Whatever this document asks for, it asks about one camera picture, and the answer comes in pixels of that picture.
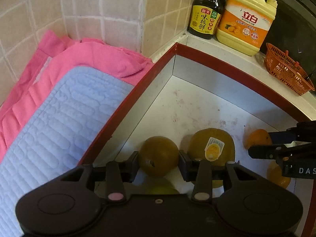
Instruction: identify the red white cardboard box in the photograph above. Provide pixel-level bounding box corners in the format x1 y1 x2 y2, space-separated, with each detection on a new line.
76 42 316 237

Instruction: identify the light blue quilted mat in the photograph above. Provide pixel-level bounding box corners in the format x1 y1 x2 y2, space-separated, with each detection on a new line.
1 66 133 236

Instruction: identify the large orange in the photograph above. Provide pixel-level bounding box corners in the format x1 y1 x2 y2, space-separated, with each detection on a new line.
243 129 273 150

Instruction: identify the smooth brown passion fruit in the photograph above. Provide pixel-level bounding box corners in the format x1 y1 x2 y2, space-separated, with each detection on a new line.
138 136 179 178

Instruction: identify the mandarin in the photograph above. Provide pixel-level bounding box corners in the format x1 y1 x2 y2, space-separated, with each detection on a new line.
266 161 291 189

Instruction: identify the yellow detergent jug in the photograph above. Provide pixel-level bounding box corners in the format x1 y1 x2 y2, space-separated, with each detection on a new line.
216 0 277 56

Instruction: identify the pink towel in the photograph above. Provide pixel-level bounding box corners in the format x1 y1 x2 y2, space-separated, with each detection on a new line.
1 30 154 158

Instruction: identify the dark soy sauce bottle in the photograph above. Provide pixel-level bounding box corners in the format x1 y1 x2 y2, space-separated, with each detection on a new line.
188 0 224 40

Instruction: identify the orange plastic basket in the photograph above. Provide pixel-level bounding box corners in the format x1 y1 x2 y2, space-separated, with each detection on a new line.
264 43 315 96

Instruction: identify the brown kiwi with sticker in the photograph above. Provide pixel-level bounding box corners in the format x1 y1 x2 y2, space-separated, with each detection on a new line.
187 127 236 189

